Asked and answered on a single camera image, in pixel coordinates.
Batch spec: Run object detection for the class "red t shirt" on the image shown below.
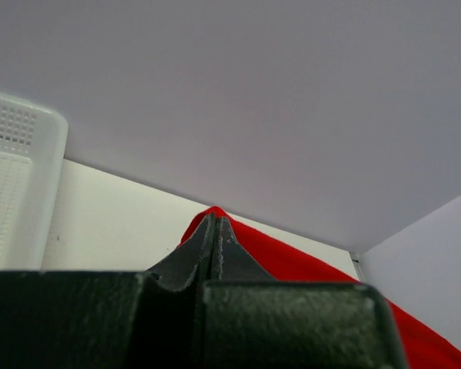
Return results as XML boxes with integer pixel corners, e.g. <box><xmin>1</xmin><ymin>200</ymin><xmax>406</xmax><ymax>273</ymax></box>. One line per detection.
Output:
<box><xmin>181</xmin><ymin>206</ymin><xmax>461</xmax><ymax>369</ymax></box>

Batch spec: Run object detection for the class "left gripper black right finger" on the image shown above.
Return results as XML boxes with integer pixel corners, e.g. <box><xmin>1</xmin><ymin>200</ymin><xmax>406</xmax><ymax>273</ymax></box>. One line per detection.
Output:
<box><xmin>211</xmin><ymin>218</ymin><xmax>276</xmax><ymax>282</ymax></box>

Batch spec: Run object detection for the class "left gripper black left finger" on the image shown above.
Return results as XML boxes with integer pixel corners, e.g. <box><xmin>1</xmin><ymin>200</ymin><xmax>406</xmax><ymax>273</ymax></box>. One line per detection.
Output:
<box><xmin>147</xmin><ymin>214</ymin><xmax>216</xmax><ymax>288</ymax></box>

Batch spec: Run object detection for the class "white plastic perforated basket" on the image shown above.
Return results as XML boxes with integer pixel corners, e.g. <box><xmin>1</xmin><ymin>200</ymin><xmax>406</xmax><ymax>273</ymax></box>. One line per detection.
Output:
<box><xmin>0</xmin><ymin>92</ymin><xmax>68</xmax><ymax>270</ymax></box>

